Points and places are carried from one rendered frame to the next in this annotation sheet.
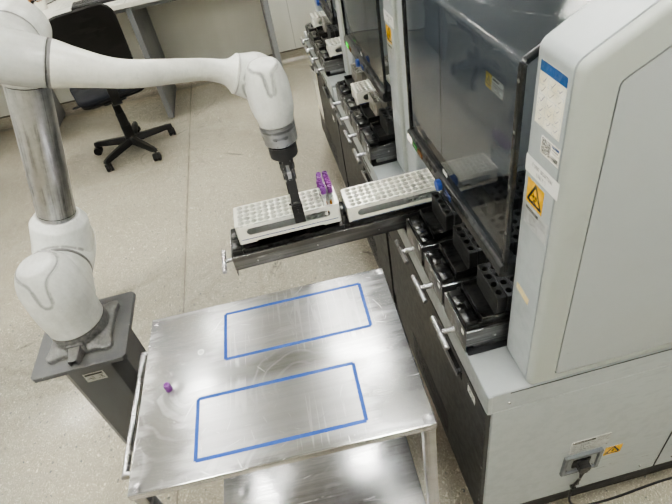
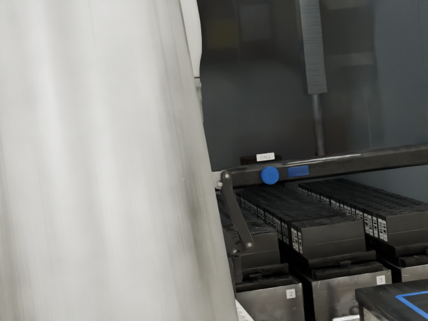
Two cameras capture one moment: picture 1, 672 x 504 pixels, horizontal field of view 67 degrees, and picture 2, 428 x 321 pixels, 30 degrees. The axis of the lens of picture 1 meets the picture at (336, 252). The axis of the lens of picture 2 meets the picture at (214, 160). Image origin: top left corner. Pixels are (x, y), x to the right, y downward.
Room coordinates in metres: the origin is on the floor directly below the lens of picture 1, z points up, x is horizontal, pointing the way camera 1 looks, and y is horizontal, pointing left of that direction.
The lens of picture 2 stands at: (1.24, 1.02, 1.14)
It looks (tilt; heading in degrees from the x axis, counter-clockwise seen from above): 5 degrees down; 264
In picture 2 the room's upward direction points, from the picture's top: 6 degrees counter-clockwise
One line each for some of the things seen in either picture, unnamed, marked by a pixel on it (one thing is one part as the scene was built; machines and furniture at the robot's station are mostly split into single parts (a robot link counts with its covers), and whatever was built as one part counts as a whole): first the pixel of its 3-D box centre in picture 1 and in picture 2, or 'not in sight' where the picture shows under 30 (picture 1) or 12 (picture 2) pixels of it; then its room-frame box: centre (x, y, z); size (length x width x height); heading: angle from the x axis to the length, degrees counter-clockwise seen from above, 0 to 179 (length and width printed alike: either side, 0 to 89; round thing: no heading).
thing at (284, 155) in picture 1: (284, 157); not in sight; (1.20, 0.08, 1.04); 0.08 x 0.07 x 0.09; 4
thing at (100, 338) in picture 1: (79, 331); not in sight; (1.03, 0.75, 0.73); 0.22 x 0.18 x 0.06; 4
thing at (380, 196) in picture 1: (393, 195); not in sight; (1.22, -0.20, 0.83); 0.30 x 0.10 x 0.06; 94
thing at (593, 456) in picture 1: (582, 465); not in sight; (0.58, -0.54, 0.29); 0.11 x 0.03 x 0.10; 94
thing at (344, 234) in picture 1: (337, 224); not in sight; (1.20, -0.02, 0.78); 0.73 x 0.14 x 0.09; 94
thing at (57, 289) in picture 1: (56, 290); not in sight; (1.06, 0.75, 0.87); 0.18 x 0.16 x 0.22; 9
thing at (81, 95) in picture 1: (108, 82); not in sight; (3.57, 1.29, 0.52); 0.64 x 0.60 x 1.05; 24
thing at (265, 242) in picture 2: (442, 212); (245, 252); (1.07, -0.30, 0.85); 0.12 x 0.02 x 0.06; 4
